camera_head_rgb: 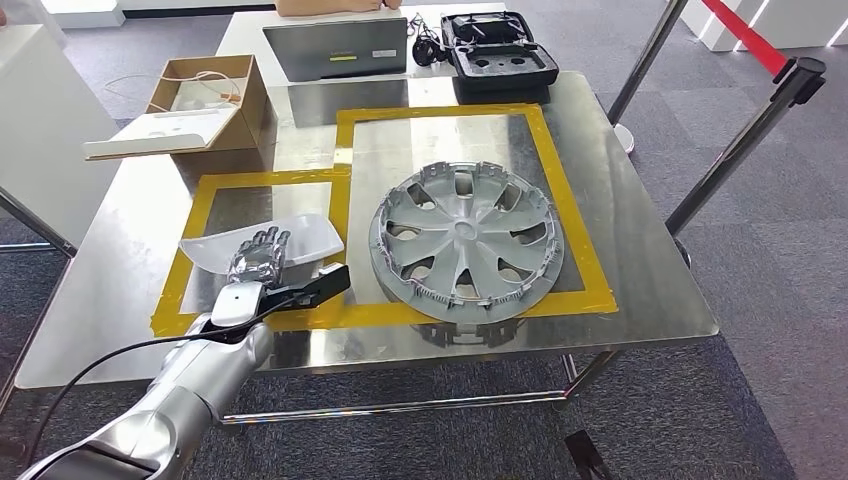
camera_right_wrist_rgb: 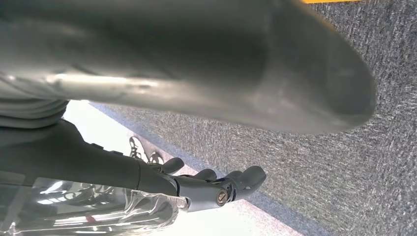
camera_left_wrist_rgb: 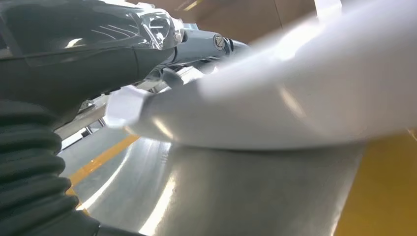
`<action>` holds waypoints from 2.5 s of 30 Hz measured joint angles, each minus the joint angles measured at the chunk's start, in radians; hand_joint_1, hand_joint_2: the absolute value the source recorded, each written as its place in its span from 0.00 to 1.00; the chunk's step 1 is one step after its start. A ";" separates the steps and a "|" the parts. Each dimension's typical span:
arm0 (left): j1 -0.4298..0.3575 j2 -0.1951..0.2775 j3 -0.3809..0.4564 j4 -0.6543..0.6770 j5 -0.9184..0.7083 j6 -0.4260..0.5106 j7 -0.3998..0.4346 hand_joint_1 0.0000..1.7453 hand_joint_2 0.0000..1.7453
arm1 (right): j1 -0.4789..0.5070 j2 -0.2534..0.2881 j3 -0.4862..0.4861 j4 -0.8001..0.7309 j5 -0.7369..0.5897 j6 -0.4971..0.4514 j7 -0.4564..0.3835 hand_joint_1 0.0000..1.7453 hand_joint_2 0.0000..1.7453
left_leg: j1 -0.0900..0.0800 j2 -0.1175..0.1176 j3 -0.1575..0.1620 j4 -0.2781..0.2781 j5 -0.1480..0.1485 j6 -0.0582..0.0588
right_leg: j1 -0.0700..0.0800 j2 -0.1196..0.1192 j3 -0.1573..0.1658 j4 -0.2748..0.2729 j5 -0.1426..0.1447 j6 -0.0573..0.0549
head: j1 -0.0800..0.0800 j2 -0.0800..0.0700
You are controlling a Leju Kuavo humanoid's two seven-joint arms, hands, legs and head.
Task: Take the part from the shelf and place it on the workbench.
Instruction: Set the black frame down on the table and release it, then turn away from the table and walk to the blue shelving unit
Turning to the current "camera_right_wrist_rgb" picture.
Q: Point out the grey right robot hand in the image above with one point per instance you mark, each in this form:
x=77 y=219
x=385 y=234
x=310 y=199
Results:
x=195 y=58

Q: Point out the yellow floor tape square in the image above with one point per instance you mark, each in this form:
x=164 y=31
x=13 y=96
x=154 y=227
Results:
x=325 y=1

